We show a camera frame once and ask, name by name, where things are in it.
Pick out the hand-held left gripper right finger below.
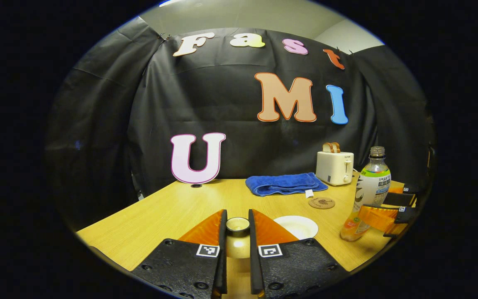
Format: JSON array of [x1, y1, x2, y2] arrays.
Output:
[[248, 208, 349, 299]]

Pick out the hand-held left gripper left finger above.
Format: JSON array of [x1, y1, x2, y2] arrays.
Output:
[[131, 209, 228, 299]]

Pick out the beige teacup lid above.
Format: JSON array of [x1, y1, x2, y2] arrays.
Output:
[[225, 216, 251, 259]]

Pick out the clear plastic water bottle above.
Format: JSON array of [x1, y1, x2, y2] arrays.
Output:
[[340, 146, 392, 242]]

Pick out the round wooden coaster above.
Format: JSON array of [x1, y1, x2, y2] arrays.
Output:
[[308, 197, 336, 209]]

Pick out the white saucer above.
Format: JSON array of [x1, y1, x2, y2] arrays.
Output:
[[273, 215, 319, 240]]

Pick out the white toaster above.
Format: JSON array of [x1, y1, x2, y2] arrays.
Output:
[[315, 150, 354, 186]]

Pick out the blue folded towel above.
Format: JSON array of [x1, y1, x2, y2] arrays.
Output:
[[245, 172, 329, 198]]

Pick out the black backdrop cloth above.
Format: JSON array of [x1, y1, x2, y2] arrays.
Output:
[[44, 17, 437, 231]]

